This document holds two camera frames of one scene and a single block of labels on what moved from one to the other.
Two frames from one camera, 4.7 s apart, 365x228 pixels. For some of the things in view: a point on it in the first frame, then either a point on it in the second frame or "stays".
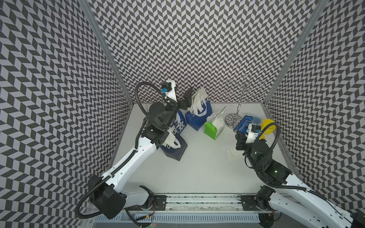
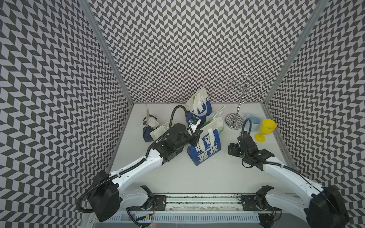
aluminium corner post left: x=87 y=5 stays
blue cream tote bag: x=180 y=123 -> x=209 y=144
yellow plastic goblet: x=270 y=130 stays
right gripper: x=240 y=141 -> x=232 y=148
